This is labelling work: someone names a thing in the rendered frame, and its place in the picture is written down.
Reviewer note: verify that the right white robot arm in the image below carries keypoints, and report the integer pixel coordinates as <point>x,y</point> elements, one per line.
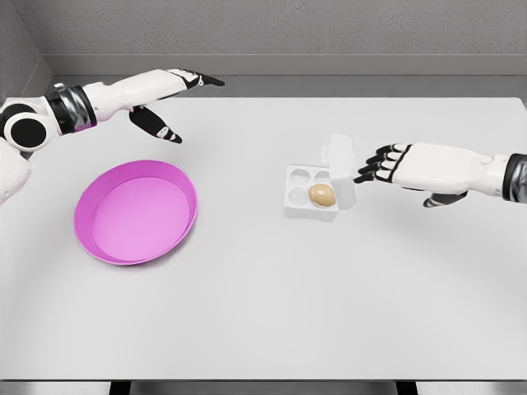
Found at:
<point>500,177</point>

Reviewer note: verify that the white egg box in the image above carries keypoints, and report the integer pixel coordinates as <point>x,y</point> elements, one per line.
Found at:
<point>319,185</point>

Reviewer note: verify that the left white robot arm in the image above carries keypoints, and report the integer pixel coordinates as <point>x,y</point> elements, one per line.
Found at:
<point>62,111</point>

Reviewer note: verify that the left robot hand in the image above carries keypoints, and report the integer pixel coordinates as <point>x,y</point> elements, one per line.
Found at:
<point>148,88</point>

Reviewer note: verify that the pink round plate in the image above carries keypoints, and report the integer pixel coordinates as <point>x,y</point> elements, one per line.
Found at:
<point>136,213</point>

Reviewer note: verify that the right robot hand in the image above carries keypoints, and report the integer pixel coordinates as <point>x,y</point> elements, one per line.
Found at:
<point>428,166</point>

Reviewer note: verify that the brown egg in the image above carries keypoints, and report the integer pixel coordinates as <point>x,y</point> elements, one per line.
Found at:
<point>322,195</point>

